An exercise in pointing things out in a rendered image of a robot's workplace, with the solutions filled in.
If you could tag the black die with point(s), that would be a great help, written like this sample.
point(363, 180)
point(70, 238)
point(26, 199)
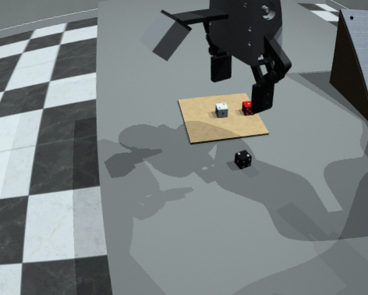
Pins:
point(243, 159)

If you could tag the tan mottled mat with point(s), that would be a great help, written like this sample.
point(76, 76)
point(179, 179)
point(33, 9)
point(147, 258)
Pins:
point(203, 126)

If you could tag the white die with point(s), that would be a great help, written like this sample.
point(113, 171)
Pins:
point(221, 110)

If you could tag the red die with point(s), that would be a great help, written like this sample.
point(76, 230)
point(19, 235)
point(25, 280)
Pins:
point(246, 108)

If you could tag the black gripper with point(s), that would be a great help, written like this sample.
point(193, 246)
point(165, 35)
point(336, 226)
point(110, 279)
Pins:
point(251, 25)

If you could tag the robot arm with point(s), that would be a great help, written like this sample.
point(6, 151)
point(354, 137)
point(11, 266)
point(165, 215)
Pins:
point(168, 31)

